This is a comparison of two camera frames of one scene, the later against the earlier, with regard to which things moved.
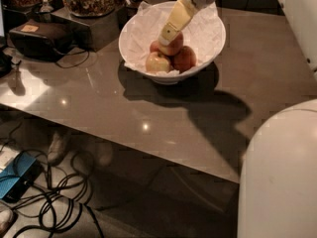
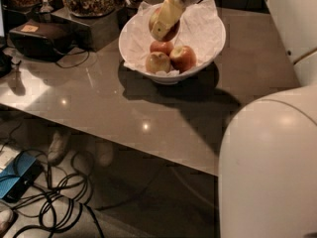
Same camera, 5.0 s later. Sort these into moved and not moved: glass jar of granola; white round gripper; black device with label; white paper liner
Moved: white round gripper
Not moved: white paper liner; glass jar of granola; black device with label
